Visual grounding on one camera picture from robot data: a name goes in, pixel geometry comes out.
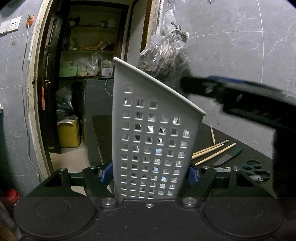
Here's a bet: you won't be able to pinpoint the dark wooden door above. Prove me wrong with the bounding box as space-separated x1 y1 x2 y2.
38 0 68 154

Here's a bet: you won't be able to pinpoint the white hanging plastic bag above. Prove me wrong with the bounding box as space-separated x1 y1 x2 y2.
162 5 176 35

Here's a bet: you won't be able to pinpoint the green-handled knife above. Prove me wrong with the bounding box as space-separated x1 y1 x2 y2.
212 146 244 166

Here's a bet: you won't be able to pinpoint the white wall switch plate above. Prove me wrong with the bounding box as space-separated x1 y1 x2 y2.
0 16 22 35

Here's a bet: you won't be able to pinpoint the red bottle cap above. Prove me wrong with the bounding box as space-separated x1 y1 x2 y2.
6 189 19 205

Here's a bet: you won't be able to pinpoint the clear plastic bag dark contents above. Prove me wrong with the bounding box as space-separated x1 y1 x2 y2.
138 34 191 81

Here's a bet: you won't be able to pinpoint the cream door frame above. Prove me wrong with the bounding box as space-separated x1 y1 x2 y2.
27 0 163 177

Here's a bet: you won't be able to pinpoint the green-handled scissors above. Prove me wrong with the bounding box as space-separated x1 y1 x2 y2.
213 160 271 181

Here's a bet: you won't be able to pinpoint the white perforated utensil basket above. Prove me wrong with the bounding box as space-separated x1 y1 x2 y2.
112 57 207 200

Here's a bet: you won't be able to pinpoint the thin white wire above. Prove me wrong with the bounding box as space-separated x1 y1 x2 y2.
104 77 114 96

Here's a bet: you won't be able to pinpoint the clear bag of food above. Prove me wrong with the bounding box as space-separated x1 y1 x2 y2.
86 53 102 76

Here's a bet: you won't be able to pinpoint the wooden shelf unit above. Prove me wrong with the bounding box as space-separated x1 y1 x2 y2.
59 6 130 78

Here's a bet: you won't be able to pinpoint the yellow jerrycan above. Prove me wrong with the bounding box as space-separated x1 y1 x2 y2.
57 116 81 148

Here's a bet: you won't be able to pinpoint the white wall cable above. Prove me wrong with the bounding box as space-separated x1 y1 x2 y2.
21 25 39 178

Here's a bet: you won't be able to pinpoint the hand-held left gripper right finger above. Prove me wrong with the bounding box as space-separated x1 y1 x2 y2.
180 165 266 207

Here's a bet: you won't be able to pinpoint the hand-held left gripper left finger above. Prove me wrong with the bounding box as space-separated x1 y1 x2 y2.
28 162 116 207

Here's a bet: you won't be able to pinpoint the green box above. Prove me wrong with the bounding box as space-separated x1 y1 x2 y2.
59 67 78 77

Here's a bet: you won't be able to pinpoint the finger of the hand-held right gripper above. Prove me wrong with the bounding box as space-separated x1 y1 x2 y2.
180 75 232 100

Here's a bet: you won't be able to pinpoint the metal wall faucet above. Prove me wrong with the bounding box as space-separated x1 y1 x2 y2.
171 21 190 42

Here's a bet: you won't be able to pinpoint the grey cabinet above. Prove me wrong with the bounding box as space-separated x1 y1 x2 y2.
82 77 114 117

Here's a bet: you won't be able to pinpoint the plain wooden chopstick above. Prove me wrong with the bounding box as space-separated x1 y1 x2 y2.
192 143 224 160
195 143 237 166

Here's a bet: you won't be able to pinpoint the black plastic bag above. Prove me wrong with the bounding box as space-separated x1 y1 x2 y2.
55 87 78 122

